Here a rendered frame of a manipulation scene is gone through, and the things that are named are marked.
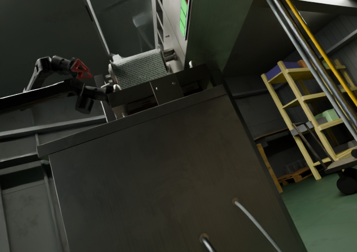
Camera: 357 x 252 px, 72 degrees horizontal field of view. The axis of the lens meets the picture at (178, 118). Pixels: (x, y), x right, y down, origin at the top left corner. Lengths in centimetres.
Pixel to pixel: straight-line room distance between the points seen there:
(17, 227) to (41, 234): 33
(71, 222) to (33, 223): 355
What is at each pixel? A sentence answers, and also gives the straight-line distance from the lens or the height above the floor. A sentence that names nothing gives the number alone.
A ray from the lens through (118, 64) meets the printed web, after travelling 124.
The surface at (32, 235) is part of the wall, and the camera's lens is 437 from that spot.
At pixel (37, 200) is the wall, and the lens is 441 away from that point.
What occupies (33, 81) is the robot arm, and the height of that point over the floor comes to 142.
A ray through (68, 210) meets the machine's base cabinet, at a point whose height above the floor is 67.
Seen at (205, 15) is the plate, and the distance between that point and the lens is 96.
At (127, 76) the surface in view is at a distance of 120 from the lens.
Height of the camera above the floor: 60
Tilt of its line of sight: 16 degrees up
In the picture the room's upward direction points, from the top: 22 degrees counter-clockwise
